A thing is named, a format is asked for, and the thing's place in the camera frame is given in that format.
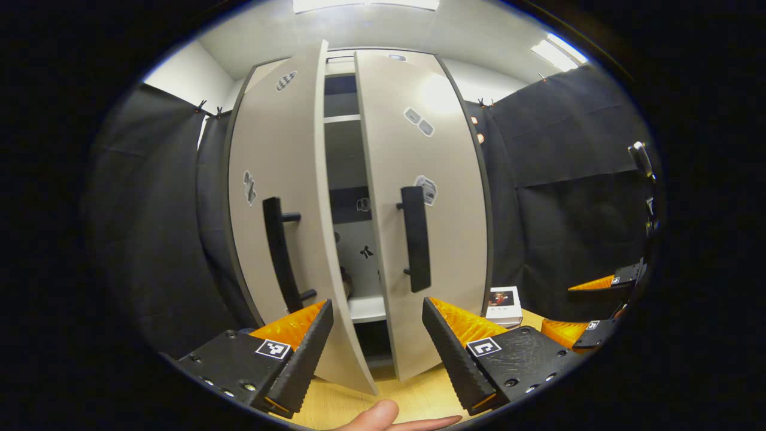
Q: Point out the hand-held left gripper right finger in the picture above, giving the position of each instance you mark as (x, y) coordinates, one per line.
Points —
(455, 359)

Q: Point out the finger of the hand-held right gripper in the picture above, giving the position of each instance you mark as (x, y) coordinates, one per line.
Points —
(598, 335)
(628, 275)

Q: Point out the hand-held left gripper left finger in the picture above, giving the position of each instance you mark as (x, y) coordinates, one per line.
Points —
(305, 359)

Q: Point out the grey shoe cabinet door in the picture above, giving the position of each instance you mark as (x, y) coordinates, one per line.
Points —
(443, 239)
(269, 149)

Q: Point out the grey shoe cabinet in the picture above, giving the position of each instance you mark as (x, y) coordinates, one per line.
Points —
(347, 155)

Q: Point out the beige cabinet drawer front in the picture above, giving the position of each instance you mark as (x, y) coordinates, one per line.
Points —
(338, 68)

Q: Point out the white book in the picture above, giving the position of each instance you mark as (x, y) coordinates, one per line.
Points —
(502, 299)

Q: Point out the ceiling light panel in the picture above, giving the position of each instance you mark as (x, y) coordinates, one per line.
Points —
(559, 52)
(359, 5)

